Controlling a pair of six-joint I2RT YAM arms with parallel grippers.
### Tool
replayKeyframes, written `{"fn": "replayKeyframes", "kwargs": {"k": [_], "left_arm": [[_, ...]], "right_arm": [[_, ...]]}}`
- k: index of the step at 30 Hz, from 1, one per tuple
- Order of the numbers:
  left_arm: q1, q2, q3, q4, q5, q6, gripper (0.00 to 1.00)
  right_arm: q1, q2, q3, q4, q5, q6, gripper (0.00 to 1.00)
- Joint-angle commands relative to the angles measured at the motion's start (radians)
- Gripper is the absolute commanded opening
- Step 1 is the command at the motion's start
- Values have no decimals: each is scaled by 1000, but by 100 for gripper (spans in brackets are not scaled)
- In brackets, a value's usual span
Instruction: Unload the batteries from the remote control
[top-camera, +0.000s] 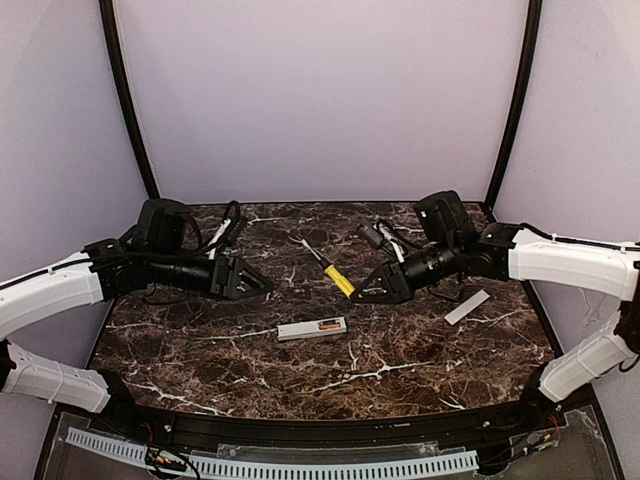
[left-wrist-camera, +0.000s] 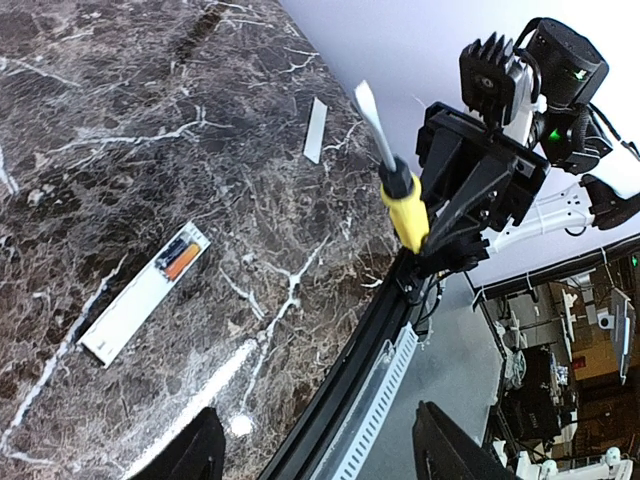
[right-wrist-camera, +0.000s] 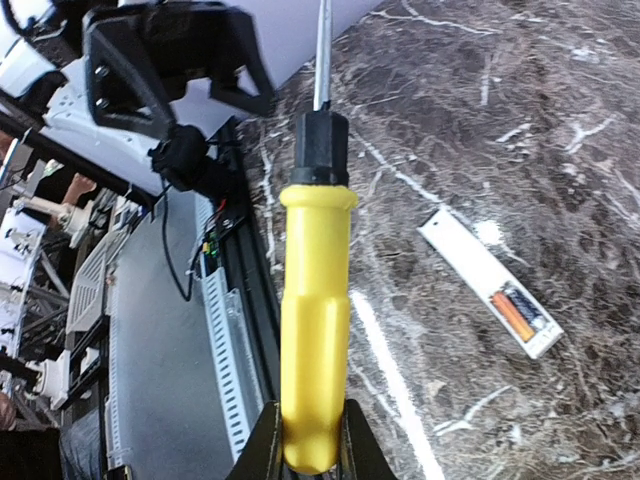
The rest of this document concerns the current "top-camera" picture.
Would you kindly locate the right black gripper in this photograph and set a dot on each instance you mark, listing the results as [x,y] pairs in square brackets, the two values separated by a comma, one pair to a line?
[395,278]

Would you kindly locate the black right frame post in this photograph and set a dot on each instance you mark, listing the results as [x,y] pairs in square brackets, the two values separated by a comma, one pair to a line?
[524,69]

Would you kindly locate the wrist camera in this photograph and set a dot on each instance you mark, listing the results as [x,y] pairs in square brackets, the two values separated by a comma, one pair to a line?
[381,236]
[231,226]

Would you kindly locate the white slotted cable duct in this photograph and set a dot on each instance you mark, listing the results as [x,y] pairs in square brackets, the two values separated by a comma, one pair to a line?
[415,461]

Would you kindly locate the black front table rail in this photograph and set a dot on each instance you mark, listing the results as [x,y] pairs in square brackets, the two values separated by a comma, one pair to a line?
[484,427]

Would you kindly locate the yellow handled screwdriver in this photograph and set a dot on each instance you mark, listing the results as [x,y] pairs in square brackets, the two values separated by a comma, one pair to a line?
[329,269]

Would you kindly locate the white remote control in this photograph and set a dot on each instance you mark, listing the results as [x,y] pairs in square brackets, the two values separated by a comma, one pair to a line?
[307,329]

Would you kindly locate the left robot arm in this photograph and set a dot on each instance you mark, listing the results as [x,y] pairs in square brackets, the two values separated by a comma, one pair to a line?
[164,247]

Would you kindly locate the white battery cover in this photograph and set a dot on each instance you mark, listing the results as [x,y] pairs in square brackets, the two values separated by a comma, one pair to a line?
[466,307]

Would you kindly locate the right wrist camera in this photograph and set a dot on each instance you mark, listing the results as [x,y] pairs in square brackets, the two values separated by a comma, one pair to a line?
[381,236]

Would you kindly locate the black frame post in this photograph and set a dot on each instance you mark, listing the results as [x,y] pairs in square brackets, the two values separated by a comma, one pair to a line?
[524,69]
[125,98]

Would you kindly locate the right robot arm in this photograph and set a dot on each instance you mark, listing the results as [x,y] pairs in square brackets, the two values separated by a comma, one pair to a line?
[504,251]

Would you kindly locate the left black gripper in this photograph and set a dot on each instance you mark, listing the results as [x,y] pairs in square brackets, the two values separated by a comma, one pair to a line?
[221,276]

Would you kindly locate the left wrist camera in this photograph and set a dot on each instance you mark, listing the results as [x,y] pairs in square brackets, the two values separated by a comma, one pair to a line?
[231,226]

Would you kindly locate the orange battery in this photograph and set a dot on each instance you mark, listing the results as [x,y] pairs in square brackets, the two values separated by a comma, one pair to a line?
[330,327]

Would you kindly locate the black left frame post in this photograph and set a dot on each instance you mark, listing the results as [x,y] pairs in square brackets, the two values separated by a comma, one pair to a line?
[125,98]

